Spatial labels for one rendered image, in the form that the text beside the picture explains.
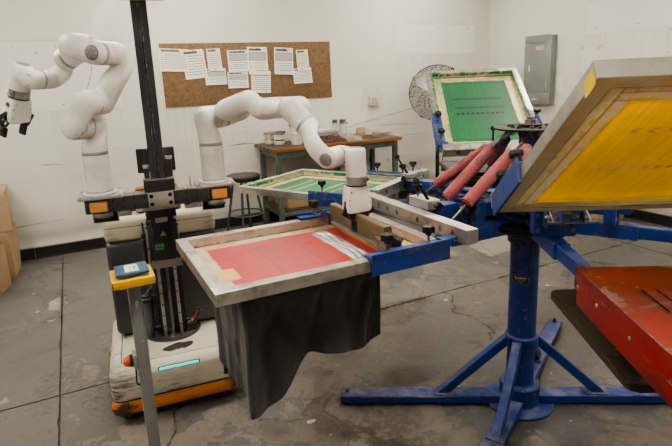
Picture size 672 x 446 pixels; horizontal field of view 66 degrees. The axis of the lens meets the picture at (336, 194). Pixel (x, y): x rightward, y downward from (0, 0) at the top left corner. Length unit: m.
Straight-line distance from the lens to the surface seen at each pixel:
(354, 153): 1.81
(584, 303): 1.29
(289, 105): 1.93
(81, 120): 2.09
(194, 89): 5.52
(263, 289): 1.50
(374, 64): 6.31
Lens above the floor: 1.55
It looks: 13 degrees down
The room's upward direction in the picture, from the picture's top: 2 degrees counter-clockwise
